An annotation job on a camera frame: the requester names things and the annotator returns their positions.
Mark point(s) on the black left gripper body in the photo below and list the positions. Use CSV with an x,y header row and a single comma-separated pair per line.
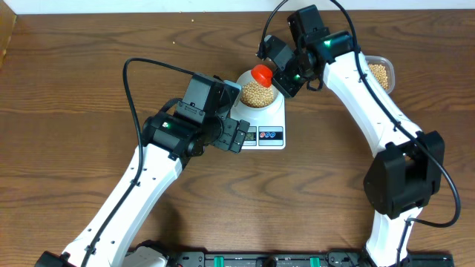
x,y
223,140

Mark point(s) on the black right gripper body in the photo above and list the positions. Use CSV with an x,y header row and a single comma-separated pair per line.
x,y
291,80

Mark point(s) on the red plastic measuring scoop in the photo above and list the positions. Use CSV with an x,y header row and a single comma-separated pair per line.
x,y
262,75

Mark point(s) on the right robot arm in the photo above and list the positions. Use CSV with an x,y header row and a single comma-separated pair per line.
x,y
407,162

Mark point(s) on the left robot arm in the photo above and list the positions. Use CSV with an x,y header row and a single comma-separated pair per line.
x,y
168,143

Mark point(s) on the white digital kitchen scale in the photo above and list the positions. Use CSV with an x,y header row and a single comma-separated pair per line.
x,y
267,129

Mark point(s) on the soybeans in grey bowl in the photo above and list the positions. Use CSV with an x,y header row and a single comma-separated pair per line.
x,y
256,95

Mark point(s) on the light grey bowl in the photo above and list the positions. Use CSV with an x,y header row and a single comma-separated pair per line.
x,y
245,78

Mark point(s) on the pile of soybeans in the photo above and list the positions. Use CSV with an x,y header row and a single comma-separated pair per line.
x,y
380,73

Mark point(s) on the clear plastic container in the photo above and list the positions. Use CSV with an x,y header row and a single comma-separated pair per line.
x,y
389,69

